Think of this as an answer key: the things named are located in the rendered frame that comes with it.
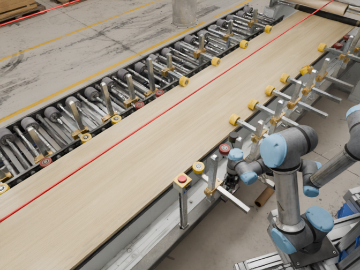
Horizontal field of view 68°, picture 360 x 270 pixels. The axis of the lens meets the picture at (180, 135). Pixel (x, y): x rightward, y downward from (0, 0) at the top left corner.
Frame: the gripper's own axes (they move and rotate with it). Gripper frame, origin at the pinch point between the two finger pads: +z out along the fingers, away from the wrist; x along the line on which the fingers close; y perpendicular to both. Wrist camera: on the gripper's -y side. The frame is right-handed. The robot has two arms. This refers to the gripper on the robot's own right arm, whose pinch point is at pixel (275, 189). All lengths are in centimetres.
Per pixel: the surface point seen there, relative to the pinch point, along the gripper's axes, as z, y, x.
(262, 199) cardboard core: 75, -15, 36
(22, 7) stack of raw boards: 60, -623, 69
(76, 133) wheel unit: -3, -137, -65
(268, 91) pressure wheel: -13, -53, 71
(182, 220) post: 1, -29, -57
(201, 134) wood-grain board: -7, -64, -1
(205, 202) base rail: 12.6, -30.3, -32.8
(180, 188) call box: -37, -28, -59
